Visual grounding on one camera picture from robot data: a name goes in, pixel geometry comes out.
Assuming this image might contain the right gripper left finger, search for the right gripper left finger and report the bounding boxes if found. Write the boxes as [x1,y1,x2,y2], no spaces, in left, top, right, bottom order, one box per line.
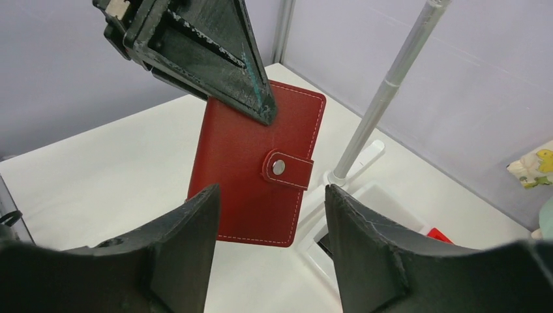
[1,185,220,312]

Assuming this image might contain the silver stand pole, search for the silver stand pole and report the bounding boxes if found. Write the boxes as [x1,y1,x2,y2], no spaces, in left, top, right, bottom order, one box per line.
[329,0,451,183]

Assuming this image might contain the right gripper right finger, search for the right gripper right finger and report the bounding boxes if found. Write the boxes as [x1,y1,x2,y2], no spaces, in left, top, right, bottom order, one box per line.
[325,185,552,312]

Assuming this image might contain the red leather card holder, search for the red leather card holder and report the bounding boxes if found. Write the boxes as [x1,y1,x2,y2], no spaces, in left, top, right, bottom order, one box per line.
[188,81,327,247]

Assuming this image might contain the mint cartoon cloth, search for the mint cartoon cloth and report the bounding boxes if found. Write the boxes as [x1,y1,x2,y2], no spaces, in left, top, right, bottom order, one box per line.
[539,206,552,240]

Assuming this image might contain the red plastic bin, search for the red plastic bin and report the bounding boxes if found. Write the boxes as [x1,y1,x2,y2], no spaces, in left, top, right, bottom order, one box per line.
[426,228,453,245]

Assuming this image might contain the cream cartoon cloth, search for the cream cartoon cloth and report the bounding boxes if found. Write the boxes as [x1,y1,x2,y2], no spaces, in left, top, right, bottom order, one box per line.
[506,141,552,189]

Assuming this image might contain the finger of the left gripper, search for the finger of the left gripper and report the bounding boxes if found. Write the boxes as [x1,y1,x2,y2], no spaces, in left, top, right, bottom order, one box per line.
[93,0,278,125]

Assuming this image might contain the white stand base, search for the white stand base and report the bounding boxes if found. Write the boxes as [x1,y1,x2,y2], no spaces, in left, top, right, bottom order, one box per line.
[298,140,385,228]

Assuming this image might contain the black credit cards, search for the black credit cards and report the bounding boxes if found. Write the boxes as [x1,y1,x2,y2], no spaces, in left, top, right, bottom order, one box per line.
[317,234,333,259]

